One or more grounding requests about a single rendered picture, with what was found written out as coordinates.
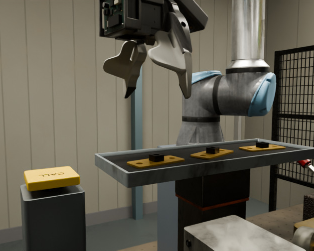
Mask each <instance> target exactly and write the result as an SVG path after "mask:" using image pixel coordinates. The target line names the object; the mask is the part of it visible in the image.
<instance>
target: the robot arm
mask: <svg viewBox="0 0 314 251"><path fill-rule="evenodd" d="M102 9H104V28H102ZM207 22H208V16H207V15H206V13H205V12H204V11H203V10H202V9H201V8H200V7H199V5H198V4H197V3H196V2H195V1H194V0H99V36H100V37H107V38H115V40H122V41H125V42H124V44H123V45H122V48H121V51H120V53H119V54H118V55H117V56H115V57H112V58H109V59H107V60H105V62H104V64H103V69H104V71H105V72H106V73H109V74H111V75H114V76H117V77H119V78H122V79H124V80H123V96H124V98H125V99H127V98H128V97H129V96H130V95H131V94H132V92H133V91H134V90H135V89H136V85H137V79H138V77H139V76H140V69H141V66H142V64H143V63H144V62H145V60H146V57H147V50H146V46H145V44H146V45H151V46H154V44H155V41H156V42H157V47H154V48H152V49H150V50H149V51H148V54H149V57H150V59H151V60H152V61H153V62H154V63H155V64H157V65H159V66H161V67H164V68H167V69H169V70H172V71H175V72H176V74H177V75H178V79H179V86H180V88H181V92H182V124H181V128H180V131H179V134H178V137H177V140H176V146H182V145H193V144H203V143H214V142H225V140H224V136H223V132H222V129H221V126H220V115H222V116H248V117H256V116H264V115H266V114H267V113H268V112H269V111H270V109H271V107H272V104H273V101H274V96H275V91H276V75H275V74H274V73H270V66H269V65H268V64H267V63H266V62H265V61H264V36H265V0H232V36H231V63H230V64H229V65H228V66H227V67H226V74H225V75H223V76H222V74H221V72H220V71H203V72H197V73H192V55H191V53H192V45H191V38H190V33H193V32H197V31H201V30H204V29H205V27H206V25H207Z"/></svg>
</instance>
